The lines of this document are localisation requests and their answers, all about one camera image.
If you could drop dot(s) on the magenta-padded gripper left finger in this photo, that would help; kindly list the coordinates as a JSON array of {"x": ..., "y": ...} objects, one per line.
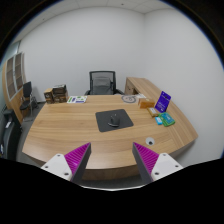
[{"x": 76, "y": 160}]

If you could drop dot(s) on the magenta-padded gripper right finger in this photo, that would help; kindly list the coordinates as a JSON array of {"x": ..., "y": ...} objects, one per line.
[{"x": 148, "y": 160}]

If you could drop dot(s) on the dark grey computer mouse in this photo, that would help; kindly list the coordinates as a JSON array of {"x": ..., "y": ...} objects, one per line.
[{"x": 114, "y": 121}]

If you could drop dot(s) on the dark grey mouse pad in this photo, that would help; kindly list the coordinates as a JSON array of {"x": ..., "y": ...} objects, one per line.
[{"x": 103, "y": 121}]

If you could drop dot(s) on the blue packet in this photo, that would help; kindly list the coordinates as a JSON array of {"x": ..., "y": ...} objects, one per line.
[{"x": 158, "y": 121}]

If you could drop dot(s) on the green packet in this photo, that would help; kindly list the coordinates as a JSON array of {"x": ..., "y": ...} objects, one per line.
[{"x": 167, "y": 119}]

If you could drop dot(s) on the small tan box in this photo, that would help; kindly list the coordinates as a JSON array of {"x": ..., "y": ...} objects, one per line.
[{"x": 153, "y": 112}]

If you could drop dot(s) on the orange cardboard box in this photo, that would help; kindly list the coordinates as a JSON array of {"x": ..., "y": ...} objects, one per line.
[{"x": 146, "y": 103}]

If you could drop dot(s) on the white sheet green purple print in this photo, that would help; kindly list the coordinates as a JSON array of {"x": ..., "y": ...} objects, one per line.
[{"x": 77, "y": 99}]

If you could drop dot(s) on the purple card package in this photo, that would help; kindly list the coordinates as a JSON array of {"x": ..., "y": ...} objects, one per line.
[{"x": 163, "y": 101}]

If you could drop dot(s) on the wide brown cardboard box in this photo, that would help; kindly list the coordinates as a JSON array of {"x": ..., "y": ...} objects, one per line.
[{"x": 61, "y": 98}]

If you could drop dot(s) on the round grey printed disc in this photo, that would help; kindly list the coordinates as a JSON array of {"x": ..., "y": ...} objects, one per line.
[{"x": 128, "y": 99}]

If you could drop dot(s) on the clear plastic packet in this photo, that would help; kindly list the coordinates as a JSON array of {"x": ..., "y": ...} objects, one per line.
[{"x": 140, "y": 96}]

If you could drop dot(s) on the black swivel chair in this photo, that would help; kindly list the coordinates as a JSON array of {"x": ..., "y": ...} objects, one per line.
[{"x": 10, "y": 136}]

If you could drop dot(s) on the black box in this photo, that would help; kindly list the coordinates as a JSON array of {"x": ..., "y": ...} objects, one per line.
[{"x": 59, "y": 88}]

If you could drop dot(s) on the wooden side desk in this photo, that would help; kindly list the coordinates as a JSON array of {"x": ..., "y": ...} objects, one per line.
[{"x": 140, "y": 85}]

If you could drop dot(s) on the grey backpack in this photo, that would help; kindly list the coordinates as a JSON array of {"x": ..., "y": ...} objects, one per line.
[{"x": 102, "y": 85}]

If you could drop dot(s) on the black visitor chair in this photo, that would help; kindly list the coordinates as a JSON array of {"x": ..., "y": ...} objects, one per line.
[{"x": 27, "y": 89}]

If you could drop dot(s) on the black mesh office chair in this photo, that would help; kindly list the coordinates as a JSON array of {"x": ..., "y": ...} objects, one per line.
[{"x": 101, "y": 73}]

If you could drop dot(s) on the wooden shelf unit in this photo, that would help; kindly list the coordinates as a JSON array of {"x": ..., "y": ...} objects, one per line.
[{"x": 13, "y": 80}]

